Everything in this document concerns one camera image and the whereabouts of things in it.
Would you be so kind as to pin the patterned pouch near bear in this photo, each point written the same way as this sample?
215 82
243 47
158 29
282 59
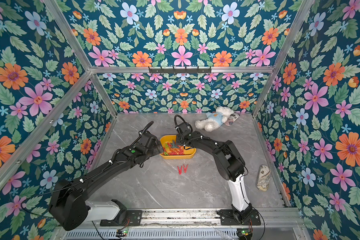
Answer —
232 119

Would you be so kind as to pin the pile of clothespins in box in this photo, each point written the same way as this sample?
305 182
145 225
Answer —
171 149

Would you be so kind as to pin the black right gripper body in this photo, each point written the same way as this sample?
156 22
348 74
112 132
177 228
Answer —
182 141

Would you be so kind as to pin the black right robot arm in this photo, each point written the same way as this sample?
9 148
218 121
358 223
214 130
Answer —
230 164

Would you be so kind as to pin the red clothespin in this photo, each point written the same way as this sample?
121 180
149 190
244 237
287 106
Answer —
185 168
180 169

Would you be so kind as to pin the yellow plastic storage box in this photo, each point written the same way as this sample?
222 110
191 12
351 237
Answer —
189 152

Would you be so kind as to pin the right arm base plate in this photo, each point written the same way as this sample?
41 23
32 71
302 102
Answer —
243 218

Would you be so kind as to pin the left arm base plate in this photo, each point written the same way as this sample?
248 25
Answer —
130 218

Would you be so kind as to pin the aluminium front rail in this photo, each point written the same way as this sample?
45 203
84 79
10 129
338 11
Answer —
271 218

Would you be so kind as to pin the white teddy bear blue shirt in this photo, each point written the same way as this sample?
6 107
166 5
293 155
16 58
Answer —
214 120

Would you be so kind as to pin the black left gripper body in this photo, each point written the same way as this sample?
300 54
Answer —
154 151

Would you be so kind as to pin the black hook rail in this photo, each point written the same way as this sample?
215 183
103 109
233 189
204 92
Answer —
180 70

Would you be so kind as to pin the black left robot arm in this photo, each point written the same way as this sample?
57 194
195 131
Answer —
70 204

